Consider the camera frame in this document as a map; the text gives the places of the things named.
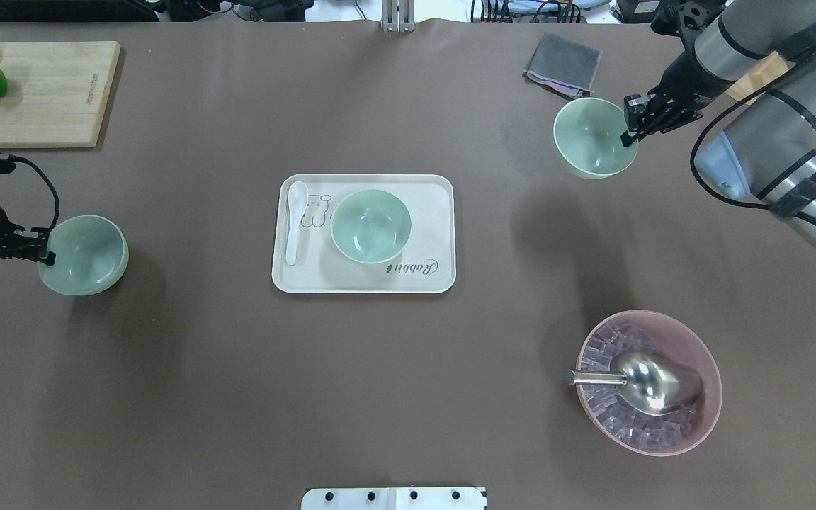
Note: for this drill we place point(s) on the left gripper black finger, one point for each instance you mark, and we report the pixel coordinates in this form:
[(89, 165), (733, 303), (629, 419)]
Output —
[(33, 245)]

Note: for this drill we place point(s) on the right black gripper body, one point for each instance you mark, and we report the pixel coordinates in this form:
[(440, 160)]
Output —
[(686, 80)]

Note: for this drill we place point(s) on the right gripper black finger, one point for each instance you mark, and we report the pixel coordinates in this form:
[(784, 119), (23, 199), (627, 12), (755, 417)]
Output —
[(640, 118)]

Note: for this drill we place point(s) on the green bowl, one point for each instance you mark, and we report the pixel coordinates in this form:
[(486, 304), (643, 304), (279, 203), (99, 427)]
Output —
[(587, 136), (91, 255), (371, 226)]

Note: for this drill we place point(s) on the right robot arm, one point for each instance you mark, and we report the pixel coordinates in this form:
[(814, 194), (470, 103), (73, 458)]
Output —
[(765, 158)]

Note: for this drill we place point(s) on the grey folded cloth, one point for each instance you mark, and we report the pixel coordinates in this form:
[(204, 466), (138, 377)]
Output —
[(564, 66)]

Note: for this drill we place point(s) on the wooden cup stand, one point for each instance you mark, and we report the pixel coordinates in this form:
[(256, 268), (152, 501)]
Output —
[(763, 73)]

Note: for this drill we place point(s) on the wooden cutting board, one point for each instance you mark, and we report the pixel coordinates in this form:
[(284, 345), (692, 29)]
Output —
[(58, 93)]

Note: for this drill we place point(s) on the pink bowl with ice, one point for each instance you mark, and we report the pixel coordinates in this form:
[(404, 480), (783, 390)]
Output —
[(658, 334)]

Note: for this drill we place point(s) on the beige rabbit tray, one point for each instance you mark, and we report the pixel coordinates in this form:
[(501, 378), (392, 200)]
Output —
[(428, 264)]

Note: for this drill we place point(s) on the white ceramic spoon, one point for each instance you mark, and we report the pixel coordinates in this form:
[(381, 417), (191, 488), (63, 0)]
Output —
[(297, 201)]

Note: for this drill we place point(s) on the metal ice scoop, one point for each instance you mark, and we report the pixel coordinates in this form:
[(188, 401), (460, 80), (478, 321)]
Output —
[(649, 383)]

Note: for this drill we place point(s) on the green bowl on tray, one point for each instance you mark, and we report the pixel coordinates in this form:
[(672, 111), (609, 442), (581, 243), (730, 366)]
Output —
[(371, 226)]

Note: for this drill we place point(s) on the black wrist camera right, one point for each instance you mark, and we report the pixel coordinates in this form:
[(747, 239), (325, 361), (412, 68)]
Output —
[(673, 18)]

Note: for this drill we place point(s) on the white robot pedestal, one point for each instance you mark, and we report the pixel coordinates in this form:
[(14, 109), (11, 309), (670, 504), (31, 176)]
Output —
[(445, 497)]

